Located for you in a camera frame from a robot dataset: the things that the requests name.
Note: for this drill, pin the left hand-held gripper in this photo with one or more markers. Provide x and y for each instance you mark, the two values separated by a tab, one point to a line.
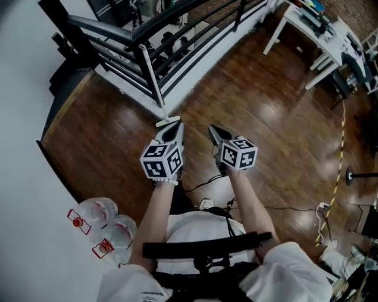
156	165

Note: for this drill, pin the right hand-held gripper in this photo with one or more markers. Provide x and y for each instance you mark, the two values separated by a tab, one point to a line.
236	156

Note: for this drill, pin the person's left forearm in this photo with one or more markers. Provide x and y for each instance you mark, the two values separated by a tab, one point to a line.
153	218

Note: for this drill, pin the person's right forearm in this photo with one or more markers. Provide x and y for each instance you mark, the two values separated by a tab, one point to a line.
251	206

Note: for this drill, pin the person's black shorts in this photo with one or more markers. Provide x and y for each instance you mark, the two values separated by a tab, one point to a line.
180	200

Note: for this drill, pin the person's white shoe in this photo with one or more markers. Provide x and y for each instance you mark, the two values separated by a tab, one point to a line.
206	203

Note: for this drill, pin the person's white shirt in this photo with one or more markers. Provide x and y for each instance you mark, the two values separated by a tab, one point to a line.
200	227

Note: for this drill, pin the clear water jug red cap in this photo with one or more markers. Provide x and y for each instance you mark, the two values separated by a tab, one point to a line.
94	210
118	236

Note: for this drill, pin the black staircase steps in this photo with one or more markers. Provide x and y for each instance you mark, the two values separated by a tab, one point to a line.
68	79

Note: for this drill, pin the yellow black striped tape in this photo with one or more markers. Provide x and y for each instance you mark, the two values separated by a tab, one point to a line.
336	177

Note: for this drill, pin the white power strip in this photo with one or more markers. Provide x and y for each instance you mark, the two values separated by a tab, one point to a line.
323	206

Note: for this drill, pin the black metal railing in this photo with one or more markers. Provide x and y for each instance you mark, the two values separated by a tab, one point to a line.
103	28

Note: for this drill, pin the dark office chair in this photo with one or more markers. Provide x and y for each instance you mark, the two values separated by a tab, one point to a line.
339	84

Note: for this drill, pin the white table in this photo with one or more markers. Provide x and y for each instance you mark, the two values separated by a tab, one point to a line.
310	35

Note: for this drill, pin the black stand with round base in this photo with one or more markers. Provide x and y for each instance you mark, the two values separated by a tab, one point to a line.
350	175

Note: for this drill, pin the black chest mount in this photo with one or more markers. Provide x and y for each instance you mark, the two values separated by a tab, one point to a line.
206	244

